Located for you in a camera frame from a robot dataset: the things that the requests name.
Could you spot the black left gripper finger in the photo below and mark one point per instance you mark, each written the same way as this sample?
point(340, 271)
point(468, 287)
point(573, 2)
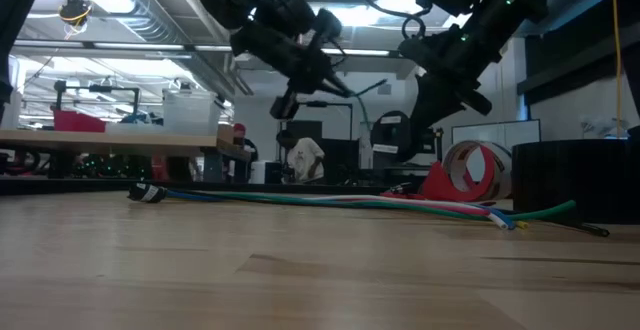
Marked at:
point(337, 87)
point(285, 106)

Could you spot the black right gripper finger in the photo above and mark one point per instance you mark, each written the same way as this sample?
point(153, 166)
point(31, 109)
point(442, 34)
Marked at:
point(432, 105)

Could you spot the black spool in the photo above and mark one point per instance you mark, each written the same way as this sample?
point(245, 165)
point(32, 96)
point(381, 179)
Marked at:
point(392, 135)

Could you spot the red white spool with stickers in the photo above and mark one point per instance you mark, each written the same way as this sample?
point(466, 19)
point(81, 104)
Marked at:
point(445, 185)

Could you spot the person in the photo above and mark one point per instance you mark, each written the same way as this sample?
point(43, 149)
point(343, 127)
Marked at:
point(305, 157)
point(240, 130)

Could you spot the clear plastic storage box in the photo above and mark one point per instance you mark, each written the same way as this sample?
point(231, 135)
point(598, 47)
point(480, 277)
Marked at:
point(192, 115)

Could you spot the ceiling light bar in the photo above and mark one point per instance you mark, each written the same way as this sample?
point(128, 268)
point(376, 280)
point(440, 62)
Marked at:
point(150, 46)

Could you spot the red bin on workbench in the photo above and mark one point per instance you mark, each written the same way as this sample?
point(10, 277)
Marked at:
point(80, 121)

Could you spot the black robot rig frame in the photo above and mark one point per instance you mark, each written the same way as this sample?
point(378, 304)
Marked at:
point(100, 89)
point(325, 104)

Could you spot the grey duct tape roll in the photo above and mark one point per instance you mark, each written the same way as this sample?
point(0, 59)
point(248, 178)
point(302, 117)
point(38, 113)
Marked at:
point(575, 180)

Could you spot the metal wheeled cart frame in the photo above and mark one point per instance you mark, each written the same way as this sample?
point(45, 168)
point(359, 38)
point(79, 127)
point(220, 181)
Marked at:
point(100, 142)

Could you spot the black table frame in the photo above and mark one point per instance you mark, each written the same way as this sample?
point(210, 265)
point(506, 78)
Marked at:
point(75, 186)

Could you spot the black ceiling camera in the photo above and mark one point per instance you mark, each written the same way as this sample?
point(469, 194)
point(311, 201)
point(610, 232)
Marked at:
point(75, 10)

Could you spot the black overhead rig frame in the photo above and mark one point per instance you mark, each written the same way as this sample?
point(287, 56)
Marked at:
point(12, 20)

